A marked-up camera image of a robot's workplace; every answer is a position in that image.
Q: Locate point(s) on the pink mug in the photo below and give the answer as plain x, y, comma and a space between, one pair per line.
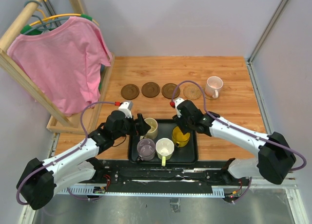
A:
213, 86

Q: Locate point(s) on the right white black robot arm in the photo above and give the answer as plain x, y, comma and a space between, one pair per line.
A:
272, 160

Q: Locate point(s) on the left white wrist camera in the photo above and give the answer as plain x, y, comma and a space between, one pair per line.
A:
125, 107

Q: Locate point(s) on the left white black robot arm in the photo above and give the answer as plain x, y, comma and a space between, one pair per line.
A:
41, 180

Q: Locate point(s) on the aluminium frame post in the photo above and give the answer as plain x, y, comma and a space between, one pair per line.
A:
271, 24

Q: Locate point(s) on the cream yellow mug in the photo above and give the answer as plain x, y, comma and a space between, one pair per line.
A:
153, 131

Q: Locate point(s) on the brown wooden coaster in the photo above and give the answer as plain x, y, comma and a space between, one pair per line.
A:
168, 90
150, 89
130, 91

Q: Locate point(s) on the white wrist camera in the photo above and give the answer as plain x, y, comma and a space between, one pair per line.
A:
125, 107
175, 103

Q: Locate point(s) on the woven rattan coaster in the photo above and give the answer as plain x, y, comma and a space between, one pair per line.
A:
192, 92
209, 97

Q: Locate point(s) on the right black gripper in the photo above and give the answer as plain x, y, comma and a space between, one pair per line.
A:
178, 121

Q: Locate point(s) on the lilac mug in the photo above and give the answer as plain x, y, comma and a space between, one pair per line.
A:
146, 149

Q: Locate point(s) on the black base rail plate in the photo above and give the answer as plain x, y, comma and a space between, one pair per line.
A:
151, 178

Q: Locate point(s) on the yellow green hanger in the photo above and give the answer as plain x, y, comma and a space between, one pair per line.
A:
79, 12

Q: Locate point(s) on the white mug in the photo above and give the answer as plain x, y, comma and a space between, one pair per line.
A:
164, 149

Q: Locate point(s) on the pink t-shirt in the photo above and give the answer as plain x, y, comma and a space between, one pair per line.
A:
64, 63

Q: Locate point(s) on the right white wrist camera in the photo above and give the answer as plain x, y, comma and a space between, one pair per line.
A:
175, 103

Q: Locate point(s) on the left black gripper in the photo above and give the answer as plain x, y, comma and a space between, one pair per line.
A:
145, 126

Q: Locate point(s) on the grey hanger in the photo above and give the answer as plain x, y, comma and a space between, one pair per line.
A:
41, 23

